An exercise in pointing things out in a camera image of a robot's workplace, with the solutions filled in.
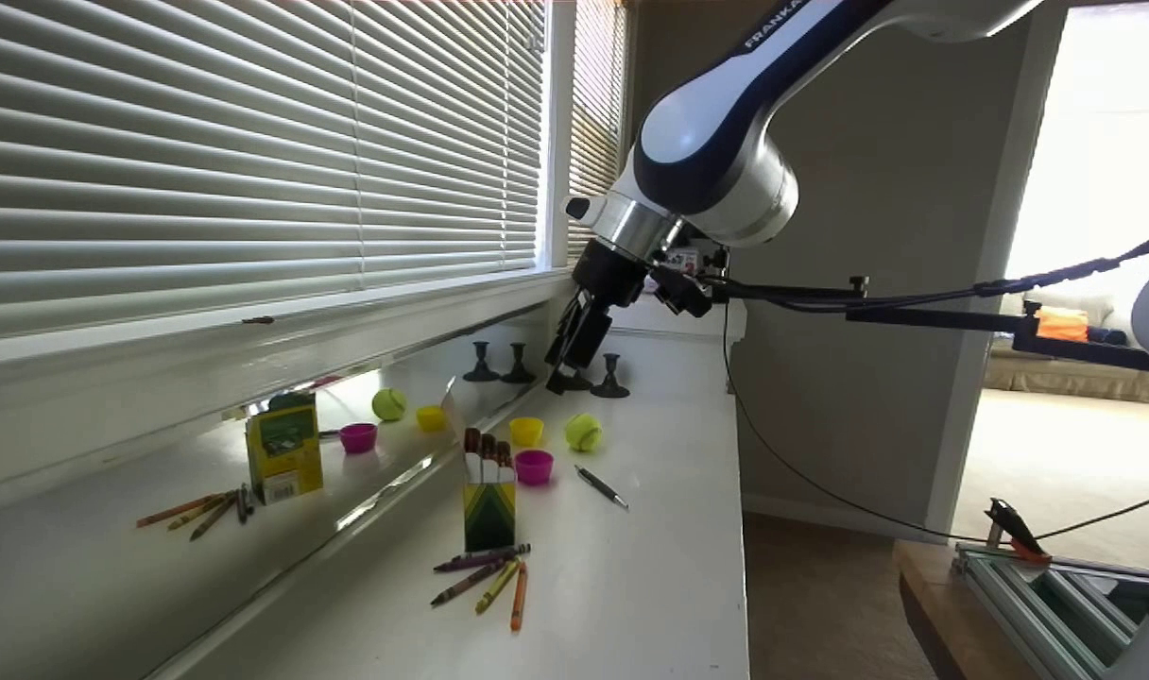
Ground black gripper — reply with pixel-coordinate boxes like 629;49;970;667
544;243;645;379

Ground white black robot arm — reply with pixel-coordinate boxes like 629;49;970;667
544;0;1149;388

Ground dark crayon near cups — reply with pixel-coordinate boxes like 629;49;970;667
573;463;629;509

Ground green yellow crayon box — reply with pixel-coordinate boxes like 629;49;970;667
460;427;514;550

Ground orange crayon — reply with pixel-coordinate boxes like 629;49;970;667
510;563;529;633

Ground olive yellow crayon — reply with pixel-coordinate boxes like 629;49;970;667
475;558;524;617

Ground brown crayon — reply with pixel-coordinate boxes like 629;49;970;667
431;558;508;608

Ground dark purple crayon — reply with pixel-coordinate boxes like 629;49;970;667
431;543;533;574

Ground black candle holder left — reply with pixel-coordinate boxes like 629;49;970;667
550;371;588;391

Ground black candle holder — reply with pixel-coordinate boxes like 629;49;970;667
588;352;632;399
550;371;588;391

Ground black candle holder right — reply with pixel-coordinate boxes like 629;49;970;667
588;352;632;399

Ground green silicone cup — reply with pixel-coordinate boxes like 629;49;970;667
562;413;605;453

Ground yellow silicone cup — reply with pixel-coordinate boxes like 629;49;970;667
508;414;544;448

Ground pink silicone cup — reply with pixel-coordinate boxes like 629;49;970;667
514;448;550;487

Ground orange object in background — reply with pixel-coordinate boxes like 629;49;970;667
1035;305;1088;342

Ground wooden side table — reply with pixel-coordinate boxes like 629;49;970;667
891;535;1149;680

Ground white window blinds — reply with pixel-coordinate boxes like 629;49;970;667
0;0;632;346

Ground black cable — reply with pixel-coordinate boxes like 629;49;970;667
728;374;1149;546

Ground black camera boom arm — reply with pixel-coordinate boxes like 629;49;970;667
714;274;1149;371

